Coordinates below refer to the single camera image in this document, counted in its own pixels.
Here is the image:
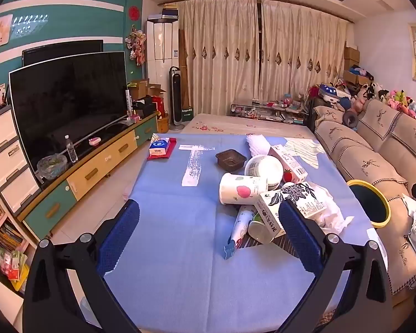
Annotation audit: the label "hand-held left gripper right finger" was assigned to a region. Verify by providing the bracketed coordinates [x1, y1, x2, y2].
[278, 199, 393, 333]

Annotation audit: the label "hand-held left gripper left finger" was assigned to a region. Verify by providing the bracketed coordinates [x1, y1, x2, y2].
[22, 199, 141, 333]

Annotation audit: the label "black floral white carton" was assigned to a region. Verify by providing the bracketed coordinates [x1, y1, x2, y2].
[257, 181, 328, 243]

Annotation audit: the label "white plastic bag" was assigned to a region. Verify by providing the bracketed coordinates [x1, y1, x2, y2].
[308, 182, 354, 234]

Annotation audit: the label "small white paper cup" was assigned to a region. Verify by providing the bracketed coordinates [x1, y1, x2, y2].
[248, 213, 276, 243]

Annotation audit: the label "yellow-rimmed dark bin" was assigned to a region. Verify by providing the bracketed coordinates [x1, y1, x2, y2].
[346, 180, 392, 229]

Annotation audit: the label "white squeeze tube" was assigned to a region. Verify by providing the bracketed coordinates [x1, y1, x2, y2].
[224, 204, 260, 260]

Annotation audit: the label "leaf-print white paper cup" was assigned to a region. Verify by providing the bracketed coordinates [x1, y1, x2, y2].
[219, 173, 268, 205]

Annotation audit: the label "strawberry-print white carton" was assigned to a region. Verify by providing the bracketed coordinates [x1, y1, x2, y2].
[268, 145, 308, 184]

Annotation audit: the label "white paper bowl green label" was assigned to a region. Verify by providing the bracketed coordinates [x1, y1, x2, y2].
[244, 155, 284, 190]

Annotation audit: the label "white foam fruit net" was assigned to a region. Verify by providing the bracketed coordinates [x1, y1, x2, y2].
[246, 133, 274, 157]

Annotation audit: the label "brown plastic tray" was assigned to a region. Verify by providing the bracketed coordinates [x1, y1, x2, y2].
[215, 148, 247, 171]

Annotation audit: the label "blue star-print tablecloth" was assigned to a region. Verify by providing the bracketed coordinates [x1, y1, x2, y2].
[102, 132, 378, 333]

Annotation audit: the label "beige sofa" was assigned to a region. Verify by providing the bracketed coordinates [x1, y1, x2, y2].
[307, 99, 416, 306]

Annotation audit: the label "green yellow television cabinet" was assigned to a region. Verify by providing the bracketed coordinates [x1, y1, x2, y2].
[17, 111, 160, 241]

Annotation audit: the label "glass ashtray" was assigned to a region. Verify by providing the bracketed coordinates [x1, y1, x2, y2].
[37, 153, 69, 180]

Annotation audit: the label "pile of plush toys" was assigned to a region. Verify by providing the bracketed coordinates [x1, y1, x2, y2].
[310, 64, 416, 129]

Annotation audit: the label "clear water bottle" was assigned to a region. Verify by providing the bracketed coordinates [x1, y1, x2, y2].
[64, 135, 78, 163]

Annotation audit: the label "blue white tissue pack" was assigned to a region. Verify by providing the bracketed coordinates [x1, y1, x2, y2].
[149, 137, 170, 155]

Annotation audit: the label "grey neck pillow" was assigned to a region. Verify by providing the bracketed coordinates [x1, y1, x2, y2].
[343, 109, 359, 129]

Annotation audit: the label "tissue pack on red cloth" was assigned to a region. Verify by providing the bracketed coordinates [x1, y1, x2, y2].
[146, 137, 177, 161]

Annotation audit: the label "bookshelf with books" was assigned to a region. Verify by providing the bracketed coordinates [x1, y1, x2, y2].
[0, 180, 32, 292]

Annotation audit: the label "low cluttered glass table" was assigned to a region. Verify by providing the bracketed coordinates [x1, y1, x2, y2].
[230, 94, 311, 125]

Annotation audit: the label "white drawer unit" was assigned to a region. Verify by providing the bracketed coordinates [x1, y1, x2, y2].
[0, 106, 40, 214]

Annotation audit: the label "large curved television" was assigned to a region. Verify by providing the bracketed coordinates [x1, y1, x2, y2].
[9, 51, 129, 181]

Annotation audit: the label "open cardboard boxes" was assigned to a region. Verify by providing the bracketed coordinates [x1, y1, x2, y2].
[128, 79, 167, 118]

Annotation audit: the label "stacked cardboard boxes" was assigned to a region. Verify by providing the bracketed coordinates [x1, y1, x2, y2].
[343, 42, 361, 84]

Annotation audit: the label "black tower fan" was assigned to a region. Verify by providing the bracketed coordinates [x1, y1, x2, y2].
[169, 66, 185, 126]

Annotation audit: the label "beige patterned curtain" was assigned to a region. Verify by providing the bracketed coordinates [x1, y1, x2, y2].
[176, 0, 260, 118]
[258, 0, 349, 106]

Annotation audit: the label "hanging colourful decoration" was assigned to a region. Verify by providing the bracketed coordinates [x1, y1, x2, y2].
[125, 24, 148, 66]

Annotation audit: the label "flat black television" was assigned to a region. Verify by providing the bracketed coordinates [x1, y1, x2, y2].
[22, 40, 105, 66]

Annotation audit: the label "white standing air conditioner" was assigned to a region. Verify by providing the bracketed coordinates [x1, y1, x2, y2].
[146, 17, 180, 127]

